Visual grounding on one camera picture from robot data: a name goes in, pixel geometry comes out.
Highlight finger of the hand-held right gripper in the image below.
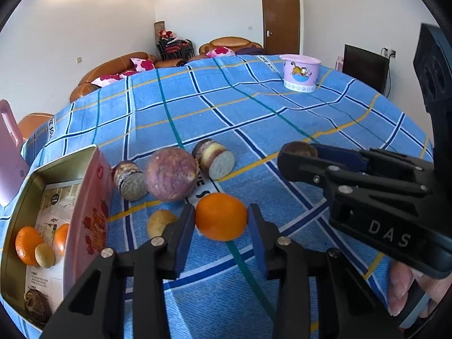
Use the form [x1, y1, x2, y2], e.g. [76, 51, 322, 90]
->
[311, 144, 436, 181]
[277, 152, 431, 198]

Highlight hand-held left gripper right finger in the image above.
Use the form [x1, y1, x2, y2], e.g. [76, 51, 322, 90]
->
[247, 203, 405, 339]

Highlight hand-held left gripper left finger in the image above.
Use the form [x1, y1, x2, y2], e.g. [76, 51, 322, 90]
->
[42, 204, 196, 339]

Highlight dark water chestnut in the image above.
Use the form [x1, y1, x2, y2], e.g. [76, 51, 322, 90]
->
[282, 141, 318, 159]
[23, 288, 53, 322]

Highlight small brown fruit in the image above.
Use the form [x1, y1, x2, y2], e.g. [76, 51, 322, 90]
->
[146, 209, 179, 240]
[34, 242, 56, 269]

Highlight orange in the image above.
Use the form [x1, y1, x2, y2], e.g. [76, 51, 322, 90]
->
[195, 193, 249, 242]
[15, 226, 45, 266]
[53, 223, 70, 257]

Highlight round purple fruit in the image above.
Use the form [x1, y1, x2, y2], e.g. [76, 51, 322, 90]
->
[146, 148, 199, 202]

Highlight cut taro piece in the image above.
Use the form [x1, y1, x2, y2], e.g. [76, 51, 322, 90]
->
[112, 161, 148, 202]

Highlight pink tin box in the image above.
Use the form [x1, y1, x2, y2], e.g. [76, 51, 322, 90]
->
[0, 145, 114, 333]

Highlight person's right hand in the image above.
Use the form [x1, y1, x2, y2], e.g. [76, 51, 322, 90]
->
[388, 259, 447, 316]

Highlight blue checked tablecloth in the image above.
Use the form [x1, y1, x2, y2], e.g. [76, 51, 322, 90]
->
[0, 55, 435, 339]

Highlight pink cartoon cup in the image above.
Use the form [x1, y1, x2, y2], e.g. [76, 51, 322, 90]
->
[279, 54, 322, 93]

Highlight black television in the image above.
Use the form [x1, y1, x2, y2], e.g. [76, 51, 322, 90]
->
[343, 44, 391, 96]

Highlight brown wooden door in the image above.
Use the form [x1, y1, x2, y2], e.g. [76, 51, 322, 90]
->
[261, 0, 301, 55]

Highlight stacked dark chairs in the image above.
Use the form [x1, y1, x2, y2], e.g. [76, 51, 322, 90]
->
[156, 37, 193, 62]

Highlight pink electric kettle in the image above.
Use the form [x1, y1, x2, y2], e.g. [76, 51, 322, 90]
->
[0, 99, 29, 207]

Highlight long brown leather sofa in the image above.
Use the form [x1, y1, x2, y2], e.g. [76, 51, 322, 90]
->
[69, 52, 158, 103]

